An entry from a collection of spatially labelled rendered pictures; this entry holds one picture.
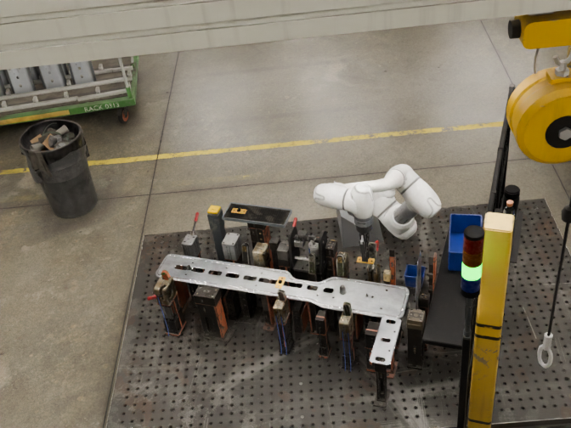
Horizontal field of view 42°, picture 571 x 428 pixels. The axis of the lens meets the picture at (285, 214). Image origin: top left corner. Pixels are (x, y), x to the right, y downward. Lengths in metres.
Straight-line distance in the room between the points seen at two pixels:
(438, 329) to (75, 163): 3.47
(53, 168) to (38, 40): 4.96
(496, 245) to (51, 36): 1.95
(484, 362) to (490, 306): 0.33
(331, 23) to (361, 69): 6.70
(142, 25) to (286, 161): 5.46
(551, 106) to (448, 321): 2.54
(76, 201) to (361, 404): 3.37
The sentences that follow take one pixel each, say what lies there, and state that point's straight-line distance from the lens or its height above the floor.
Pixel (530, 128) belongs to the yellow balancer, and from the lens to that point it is 1.27.
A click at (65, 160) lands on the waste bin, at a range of 6.10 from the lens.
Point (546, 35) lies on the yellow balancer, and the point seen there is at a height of 3.24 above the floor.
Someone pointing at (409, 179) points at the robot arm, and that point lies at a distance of 3.90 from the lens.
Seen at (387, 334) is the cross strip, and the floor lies 1.00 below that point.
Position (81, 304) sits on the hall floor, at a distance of 5.68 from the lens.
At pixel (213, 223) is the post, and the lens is 4.31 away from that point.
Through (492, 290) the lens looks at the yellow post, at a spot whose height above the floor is 1.70.
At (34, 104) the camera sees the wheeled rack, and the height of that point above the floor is 0.31.
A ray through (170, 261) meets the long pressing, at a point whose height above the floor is 1.00.
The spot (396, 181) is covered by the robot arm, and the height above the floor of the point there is 1.48.
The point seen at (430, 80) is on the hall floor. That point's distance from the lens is 7.58.
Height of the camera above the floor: 3.78
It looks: 39 degrees down
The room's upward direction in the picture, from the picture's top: 8 degrees counter-clockwise
